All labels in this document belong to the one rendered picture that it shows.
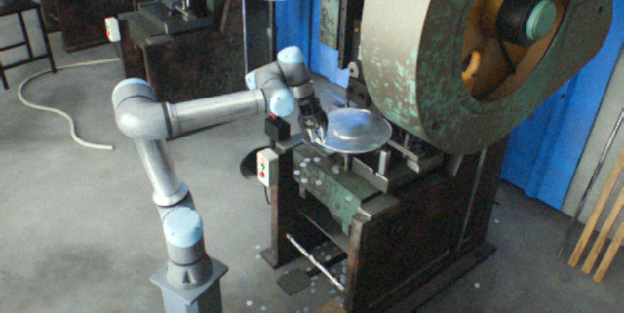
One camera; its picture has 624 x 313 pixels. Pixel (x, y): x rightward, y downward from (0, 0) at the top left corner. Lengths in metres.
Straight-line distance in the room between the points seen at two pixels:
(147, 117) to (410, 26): 0.71
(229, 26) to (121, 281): 1.61
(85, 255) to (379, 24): 1.86
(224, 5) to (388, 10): 2.16
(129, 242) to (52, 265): 0.34
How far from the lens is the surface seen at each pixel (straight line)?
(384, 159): 1.74
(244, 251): 2.48
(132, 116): 1.41
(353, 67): 1.79
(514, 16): 1.38
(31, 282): 2.59
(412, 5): 1.13
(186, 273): 1.72
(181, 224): 1.63
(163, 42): 3.06
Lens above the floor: 1.75
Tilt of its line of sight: 32 degrees down
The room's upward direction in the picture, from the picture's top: 2 degrees clockwise
